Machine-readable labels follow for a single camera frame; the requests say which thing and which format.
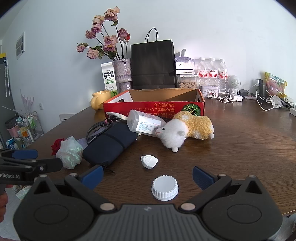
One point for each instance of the red cardboard box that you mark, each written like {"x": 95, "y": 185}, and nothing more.
{"x": 150, "y": 108}

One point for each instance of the metal tin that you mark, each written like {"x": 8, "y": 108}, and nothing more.
{"x": 208, "y": 90}

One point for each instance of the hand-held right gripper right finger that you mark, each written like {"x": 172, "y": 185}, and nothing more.
{"x": 203, "y": 179}

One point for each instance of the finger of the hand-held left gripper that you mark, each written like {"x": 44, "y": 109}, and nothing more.
{"x": 49, "y": 165}
{"x": 24, "y": 154}

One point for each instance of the dried pink roses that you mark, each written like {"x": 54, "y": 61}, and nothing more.
{"x": 107, "y": 40}

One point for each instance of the white ribbed cap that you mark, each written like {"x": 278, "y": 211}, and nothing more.
{"x": 164, "y": 187}

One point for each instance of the white face mask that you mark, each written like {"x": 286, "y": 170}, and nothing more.
{"x": 276, "y": 102}

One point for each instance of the yellow snack bag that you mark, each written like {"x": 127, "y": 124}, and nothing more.
{"x": 276, "y": 84}

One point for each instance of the white labelled bottle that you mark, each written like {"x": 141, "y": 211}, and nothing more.
{"x": 143, "y": 122}

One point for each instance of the metal storage cart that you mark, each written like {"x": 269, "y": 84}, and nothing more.
{"x": 25, "y": 129}

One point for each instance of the pale green plastic bag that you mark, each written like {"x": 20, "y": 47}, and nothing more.
{"x": 23, "y": 192}

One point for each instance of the yellow white plush sheep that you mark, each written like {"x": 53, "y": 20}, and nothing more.
{"x": 182, "y": 129}

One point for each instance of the black paper bag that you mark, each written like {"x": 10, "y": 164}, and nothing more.
{"x": 152, "y": 64}

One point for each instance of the white patterned cloth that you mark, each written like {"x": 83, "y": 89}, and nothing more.
{"x": 115, "y": 115}

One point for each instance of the small dark bottle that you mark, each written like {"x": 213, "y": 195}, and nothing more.
{"x": 261, "y": 89}

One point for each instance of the small white charger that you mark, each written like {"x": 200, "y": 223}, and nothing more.
{"x": 238, "y": 97}

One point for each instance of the flat white box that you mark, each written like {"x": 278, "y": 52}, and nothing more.
{"x": 185, "y": 73}

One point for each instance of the hanging umbrella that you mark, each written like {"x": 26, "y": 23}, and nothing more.
{"x": 7, "y": 78}

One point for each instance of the black adapter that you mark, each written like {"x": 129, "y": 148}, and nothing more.
{"x": 242, "y": 92}

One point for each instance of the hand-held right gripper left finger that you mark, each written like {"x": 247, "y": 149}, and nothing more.
{"x": 92, "y": 177}

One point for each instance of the navy pouch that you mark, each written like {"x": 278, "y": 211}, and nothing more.
{"x": 108, "y": 143}

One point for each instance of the small white cap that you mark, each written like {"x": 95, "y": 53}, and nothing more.
{"x": 149, "y": 161}

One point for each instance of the purple vase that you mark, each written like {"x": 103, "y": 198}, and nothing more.
{"x": 122, "y": 74}

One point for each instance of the white power adapter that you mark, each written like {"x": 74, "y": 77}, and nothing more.
{"x": 293, "y": 112}

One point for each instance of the white green milk carton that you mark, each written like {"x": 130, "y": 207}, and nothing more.
{"x": 108, "y": 78}

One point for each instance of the clear water bottle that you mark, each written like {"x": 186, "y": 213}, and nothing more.
{"x": 202, "y": 73}
{"x": 222, "y": 74}
{"x": 212, "y": 73}

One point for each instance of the clear jar of seeds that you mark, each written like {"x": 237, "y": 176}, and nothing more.
{"x": 186, "y": 83}

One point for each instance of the red fabric rose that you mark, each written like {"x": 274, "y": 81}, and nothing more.
{"x": 56, "y": 146}

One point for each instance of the yellow mug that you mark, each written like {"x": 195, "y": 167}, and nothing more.
{"x": 99, "y": 99}

